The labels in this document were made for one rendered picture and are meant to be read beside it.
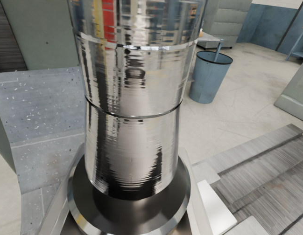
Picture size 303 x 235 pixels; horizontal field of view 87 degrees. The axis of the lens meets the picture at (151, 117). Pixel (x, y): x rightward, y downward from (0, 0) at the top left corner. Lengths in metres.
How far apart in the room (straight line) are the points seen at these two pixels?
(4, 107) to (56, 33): 0.19
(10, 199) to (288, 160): 1.59
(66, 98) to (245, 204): 0.46
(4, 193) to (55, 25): 1.40
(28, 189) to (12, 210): 1.09
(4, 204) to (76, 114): 1.23
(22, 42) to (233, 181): 0.52
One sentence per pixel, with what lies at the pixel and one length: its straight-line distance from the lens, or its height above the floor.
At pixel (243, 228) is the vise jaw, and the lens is 0.25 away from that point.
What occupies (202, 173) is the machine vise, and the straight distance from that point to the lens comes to 0.27.
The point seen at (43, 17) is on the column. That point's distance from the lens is 0.41.
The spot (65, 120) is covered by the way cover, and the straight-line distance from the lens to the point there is 0.44.
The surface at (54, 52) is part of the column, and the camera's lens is 0.42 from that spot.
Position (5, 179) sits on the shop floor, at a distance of 1.73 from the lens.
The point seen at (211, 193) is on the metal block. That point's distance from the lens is 0.22.
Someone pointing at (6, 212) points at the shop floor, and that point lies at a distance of 1.56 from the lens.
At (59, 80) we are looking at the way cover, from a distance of 0.43.
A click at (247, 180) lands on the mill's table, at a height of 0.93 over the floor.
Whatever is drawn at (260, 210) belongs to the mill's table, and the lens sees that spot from 0.42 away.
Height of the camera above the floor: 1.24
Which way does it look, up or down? 39 degrees down
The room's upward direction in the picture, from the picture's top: 7 degrees clockwise
